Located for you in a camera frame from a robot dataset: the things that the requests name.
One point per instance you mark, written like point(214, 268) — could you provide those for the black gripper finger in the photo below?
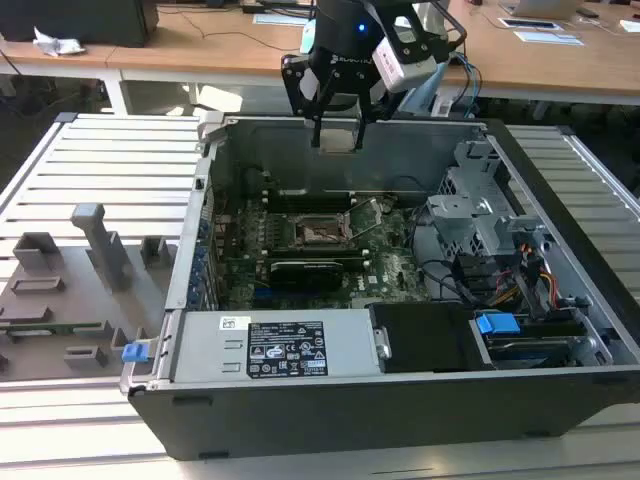
point(295, 90)
point(370, 95)

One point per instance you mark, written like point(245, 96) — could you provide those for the silver square CPU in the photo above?
point(337, 141)

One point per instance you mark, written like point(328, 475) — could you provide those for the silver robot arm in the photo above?
point(425, 95)

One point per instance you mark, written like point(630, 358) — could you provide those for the black RAM slot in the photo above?
point(310, 203)
point(310, 193)
point(310, 198)
point(310, 208)
point(310, 251)
point(300, 256)

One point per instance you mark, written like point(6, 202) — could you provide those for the CPU socket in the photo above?
point(312, 235)

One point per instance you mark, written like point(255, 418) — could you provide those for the pale blue paper sheet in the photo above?
point(280, 20)
point(547, 37)

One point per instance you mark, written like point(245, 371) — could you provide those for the long wooden desk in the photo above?
point(225, 50)

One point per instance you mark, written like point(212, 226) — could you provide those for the grey case corner latch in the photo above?
point(210, 125)

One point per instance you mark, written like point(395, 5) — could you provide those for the perforated metal drive cage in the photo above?
point(465, 215)

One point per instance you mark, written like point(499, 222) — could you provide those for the green motherboard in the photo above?
point(390, 265)

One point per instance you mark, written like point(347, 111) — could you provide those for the white framed tablet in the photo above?
point(530, 23)

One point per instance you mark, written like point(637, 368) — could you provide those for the graphics card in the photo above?
point(305, 277)

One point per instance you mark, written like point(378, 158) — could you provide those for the silver laptop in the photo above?
point(540, 7)

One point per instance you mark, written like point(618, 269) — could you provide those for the blue board connector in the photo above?
point(262, 296)

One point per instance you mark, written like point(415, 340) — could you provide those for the black computer tower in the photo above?
point(75, 20)

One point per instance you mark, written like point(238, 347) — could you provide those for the crumpled white paper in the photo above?
point(55, 45)

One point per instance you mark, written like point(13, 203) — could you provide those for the black plastic shroud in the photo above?
point(425, 335)

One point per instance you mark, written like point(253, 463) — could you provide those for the blue disk carrier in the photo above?
point(497, 327)

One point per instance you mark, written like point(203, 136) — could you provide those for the grey power supply unit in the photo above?
point(210, 350)

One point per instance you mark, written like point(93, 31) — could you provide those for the grey parts rack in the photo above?
point(75, 300)

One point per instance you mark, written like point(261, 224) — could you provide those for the blue case release latch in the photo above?
point(134, 352)

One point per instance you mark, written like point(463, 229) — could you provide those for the black open PC case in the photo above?
point(350, 415)

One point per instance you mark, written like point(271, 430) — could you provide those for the green RAM stick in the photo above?
point(60, 327)

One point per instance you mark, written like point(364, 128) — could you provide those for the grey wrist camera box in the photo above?
point(405, 67)

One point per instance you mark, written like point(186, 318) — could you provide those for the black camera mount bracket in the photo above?
point(410, 37)

